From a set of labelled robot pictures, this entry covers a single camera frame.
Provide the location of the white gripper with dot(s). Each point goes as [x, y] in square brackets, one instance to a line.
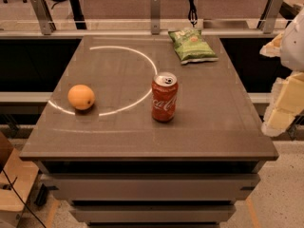
[294, 49]

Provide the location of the red coke can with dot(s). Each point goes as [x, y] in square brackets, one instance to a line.
[164, 95]

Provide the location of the metal railing post left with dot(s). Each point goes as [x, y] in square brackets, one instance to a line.
[41, 11]

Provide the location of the metal railing post middle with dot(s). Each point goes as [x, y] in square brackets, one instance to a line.
[155, 16]

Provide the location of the metal railing post right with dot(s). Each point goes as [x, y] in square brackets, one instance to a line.
[271, 14]

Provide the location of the grey drawer cabinet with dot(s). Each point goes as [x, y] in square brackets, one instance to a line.
[143, 200]

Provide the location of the orange fruit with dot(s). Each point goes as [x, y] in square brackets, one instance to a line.
[81, 97]

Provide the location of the metal railing post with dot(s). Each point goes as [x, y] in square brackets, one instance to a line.
[271, 14]
[155, 16]
[41, 11]

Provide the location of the green chip bag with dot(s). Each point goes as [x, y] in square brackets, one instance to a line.
[191, 47]

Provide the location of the wooden chair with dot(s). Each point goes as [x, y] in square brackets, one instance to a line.
[16, 180]

